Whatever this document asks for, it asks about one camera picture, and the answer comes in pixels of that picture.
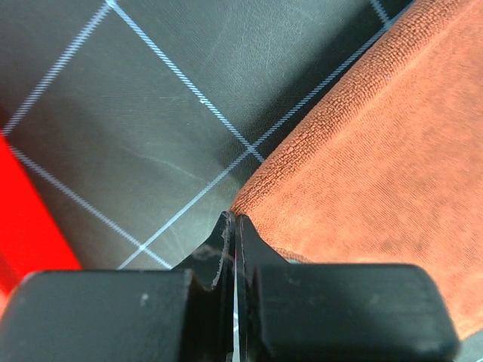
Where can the red plastic bin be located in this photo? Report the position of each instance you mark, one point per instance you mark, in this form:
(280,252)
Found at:
(30,239)

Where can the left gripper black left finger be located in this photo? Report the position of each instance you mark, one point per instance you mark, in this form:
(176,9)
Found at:
(184,314)

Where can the black grid cutting mat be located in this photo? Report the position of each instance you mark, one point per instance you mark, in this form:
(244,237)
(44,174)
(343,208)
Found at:
(139,121)

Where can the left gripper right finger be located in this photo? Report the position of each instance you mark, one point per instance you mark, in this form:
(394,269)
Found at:
(336,311)

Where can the brown towel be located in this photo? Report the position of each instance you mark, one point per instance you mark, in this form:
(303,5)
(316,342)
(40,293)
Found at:
(387,167)

